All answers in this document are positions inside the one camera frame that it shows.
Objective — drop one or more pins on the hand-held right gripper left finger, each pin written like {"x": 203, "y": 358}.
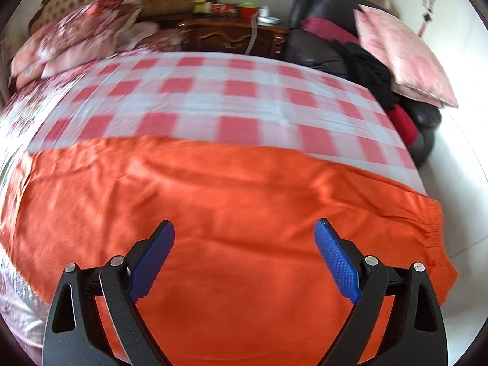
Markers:
{"x": 150, "y": 263}

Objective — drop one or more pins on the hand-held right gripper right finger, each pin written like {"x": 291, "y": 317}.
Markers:
{"x": 337, "y": 259}

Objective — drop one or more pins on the orange pants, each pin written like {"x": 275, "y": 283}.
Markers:
{"x": 228, "y": 198}

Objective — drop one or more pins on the pink white checked tablecloth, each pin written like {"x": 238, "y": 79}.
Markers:
{"x": 244, "y": 106}

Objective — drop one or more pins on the flat pink pillow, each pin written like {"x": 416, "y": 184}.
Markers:
{"x": 419, "y": 93}

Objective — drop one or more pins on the black clothing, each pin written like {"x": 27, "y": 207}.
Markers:
{"x": 366, "y": 72}

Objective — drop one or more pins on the floral bed sheet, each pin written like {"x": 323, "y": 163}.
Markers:
{"x": 17, "y": 114}

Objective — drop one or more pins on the black leather armchair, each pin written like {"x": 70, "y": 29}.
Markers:
{"x": 316, "y": 49}

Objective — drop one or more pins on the large pink floral pillow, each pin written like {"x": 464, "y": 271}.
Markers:
{"x": 404, "y": 53}

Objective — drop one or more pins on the dark floral pillow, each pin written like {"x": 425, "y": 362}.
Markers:
{"x": 162, "y": 40}

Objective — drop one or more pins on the pink checked pillow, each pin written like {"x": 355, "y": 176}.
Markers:
{"x": 139, "y": 32}

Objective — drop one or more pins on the maroon cushion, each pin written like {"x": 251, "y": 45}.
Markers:
{"x": 324, "y": 28}

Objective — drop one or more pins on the folded pink quilt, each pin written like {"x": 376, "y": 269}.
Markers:
{"x": 45, "y": 57}

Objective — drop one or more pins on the carved wooden nightstand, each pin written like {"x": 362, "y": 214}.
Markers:
{"x": 225, "y": 38}

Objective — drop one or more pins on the white wardrobe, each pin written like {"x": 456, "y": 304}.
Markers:
{"x": 461, "y": 53}

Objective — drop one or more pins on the white round device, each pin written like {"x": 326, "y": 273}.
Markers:
{"x": 268, "y": 20}

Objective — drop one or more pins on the folded dark floral quilt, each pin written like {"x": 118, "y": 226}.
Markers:
{"x": 84, "y": 23}

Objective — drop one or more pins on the red hanging knot ornament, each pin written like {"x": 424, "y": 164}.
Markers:
{"x": 427, "y": 17}

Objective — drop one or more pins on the white charger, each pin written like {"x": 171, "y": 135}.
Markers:
{"x": 264, "y": 11}

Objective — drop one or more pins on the yellow green jar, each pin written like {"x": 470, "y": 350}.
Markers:
{"x": 201, "y": 7}

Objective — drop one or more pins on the red container with green top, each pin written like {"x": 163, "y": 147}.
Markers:
{"x": 247, "y": 10}

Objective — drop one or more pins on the red box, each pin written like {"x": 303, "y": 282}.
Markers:
{"x": 225, "y": 9}

